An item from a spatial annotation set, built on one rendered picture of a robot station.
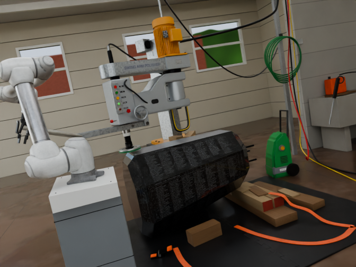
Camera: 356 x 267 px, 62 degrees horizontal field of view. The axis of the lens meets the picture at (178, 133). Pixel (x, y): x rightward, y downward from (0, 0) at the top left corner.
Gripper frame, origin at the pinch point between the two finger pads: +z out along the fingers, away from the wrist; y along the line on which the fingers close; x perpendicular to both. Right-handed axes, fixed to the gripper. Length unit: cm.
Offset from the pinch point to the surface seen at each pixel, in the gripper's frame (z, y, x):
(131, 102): -49, 80, -27
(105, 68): -74, 53, -16
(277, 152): -31, 282, -89
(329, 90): -150, 417, -108
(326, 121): -96, 396, -114
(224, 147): -21, 159, -85
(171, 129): -39, 179, 10
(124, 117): -34, 76, -26
